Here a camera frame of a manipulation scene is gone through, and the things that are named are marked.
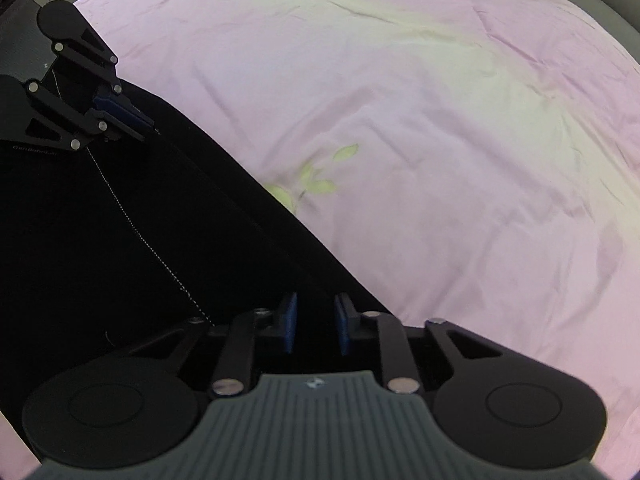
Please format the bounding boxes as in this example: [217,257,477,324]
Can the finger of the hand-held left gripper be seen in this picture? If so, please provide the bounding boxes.
[24,79,157,152]
[50,24,137,117]

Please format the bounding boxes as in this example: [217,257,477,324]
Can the black pants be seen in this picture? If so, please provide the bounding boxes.
[0,50,393,461]

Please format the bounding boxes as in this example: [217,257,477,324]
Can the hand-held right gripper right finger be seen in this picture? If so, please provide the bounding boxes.
[333,291,509,395]

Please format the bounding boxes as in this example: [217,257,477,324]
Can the pink floral bed sheet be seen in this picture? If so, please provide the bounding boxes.
[0,0,640,480]

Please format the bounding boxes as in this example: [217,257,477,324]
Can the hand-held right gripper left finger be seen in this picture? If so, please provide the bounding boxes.
[120,291,299,398]

